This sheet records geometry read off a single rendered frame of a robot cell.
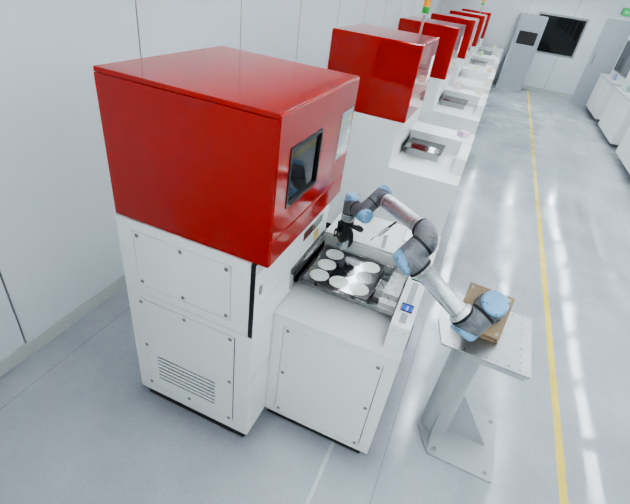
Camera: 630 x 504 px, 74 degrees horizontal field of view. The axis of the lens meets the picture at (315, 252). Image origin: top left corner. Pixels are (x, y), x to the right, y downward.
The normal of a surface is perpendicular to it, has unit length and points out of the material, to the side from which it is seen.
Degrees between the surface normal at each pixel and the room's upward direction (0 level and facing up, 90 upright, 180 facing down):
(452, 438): 0
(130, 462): 0
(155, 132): 90
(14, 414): 0
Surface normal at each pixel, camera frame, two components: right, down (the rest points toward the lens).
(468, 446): 0.13, -0.82
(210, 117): -0.39, 0.48
